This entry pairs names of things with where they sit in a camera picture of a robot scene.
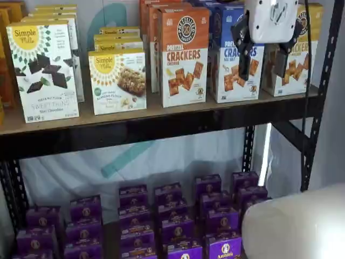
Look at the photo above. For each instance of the Simple Mills almond bar box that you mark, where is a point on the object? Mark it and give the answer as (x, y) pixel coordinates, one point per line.
(118, 86)
(118, 47)
(118, 31)
(118, 38)

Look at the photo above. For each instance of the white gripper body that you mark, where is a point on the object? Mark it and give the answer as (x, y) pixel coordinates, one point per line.
(272, 21)

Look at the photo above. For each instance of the orange cheddar pretzel crackers box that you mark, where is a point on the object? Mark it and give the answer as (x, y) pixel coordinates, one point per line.
(153, 54)
(143, 27)
(183, 81)

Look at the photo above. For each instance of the purple Annie's box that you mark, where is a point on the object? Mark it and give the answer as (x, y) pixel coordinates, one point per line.
(223, 248)
(168, 193)
(253, 194)
(184, 251)
(85, 232)
(223, 221)
(43, 217)
(173, 210)
(83, 252)
(32, 255)
(245, 180)
(208, 184)
(133, 195)
(178, 230)
(215, 202)
(137, 237)
(250, 207)
(138, 253)
(36, 240)
(134, 215)
(86, 207)

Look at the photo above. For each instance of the yellow white pretzel crackers box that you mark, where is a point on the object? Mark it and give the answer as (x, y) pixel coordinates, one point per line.
(293, 86)

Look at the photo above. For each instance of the blue pretzel crackers box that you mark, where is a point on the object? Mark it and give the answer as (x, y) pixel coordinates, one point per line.
(229, 89)
(221, 2)

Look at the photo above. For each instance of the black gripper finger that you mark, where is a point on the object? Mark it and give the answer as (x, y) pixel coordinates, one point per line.
(244, 59)
(282, 62)

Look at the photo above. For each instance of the wooden shelf board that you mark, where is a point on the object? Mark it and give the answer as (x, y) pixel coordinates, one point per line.
(121, 118)

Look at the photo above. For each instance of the Simple Mills mint chocolate box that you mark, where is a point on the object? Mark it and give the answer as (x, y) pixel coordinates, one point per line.
(77, 54)
(54, 7)
(54, 13)
(43, 81)

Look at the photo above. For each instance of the black metal shelf rack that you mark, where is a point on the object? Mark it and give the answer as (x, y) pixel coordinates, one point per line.
(134, 140)

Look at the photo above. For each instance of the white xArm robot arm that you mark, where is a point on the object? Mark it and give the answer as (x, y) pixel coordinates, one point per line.
(296, 224)

